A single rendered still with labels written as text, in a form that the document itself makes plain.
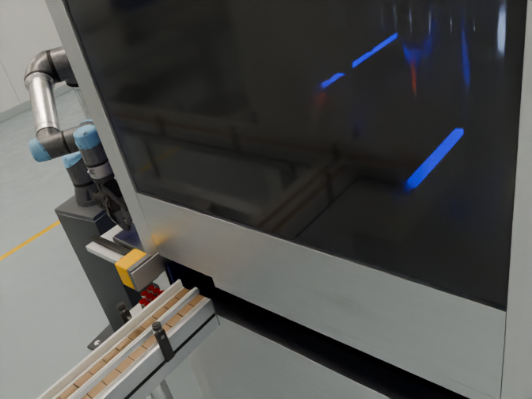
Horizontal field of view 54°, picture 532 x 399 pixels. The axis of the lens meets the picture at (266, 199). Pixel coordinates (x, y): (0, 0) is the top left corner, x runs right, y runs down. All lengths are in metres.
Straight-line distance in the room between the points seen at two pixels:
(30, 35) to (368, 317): 6.35
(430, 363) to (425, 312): 0.12
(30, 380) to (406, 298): 2.23
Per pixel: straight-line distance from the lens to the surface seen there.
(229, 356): 1.47
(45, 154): 1.72
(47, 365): 2.86
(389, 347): 1.00
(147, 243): 1.39
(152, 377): 1.28
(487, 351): 0.89
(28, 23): 7.00
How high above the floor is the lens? 1.78
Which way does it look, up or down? 31 degrees down
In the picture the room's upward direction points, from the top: 13 degrees counter-clockwise
